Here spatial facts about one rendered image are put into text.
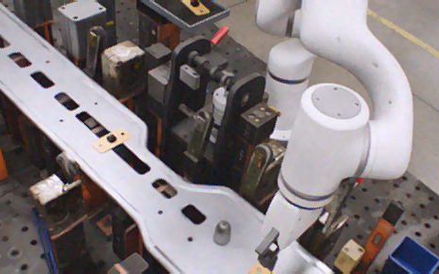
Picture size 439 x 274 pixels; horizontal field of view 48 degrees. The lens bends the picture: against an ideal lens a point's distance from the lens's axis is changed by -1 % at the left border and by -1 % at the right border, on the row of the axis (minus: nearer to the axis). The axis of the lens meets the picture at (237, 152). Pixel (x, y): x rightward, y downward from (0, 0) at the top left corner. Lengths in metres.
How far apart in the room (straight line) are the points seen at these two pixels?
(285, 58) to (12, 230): 0.82
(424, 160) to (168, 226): 2.05
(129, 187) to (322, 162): 0.52
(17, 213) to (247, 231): 0.67
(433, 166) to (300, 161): 2.24
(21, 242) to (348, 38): 0.98
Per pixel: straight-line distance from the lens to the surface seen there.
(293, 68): 1.31
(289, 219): 0.70
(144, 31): 1.40
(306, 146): 0.61
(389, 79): 0.66
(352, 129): 0.58
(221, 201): 1.02
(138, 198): 1.01
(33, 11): 1.57
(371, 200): 1.53
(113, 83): 1.25
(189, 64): 1.07
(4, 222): 1.40
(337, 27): 0.65
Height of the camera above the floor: 1.80
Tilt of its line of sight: 46 degrees down
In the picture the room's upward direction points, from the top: 11 degrees clockwise
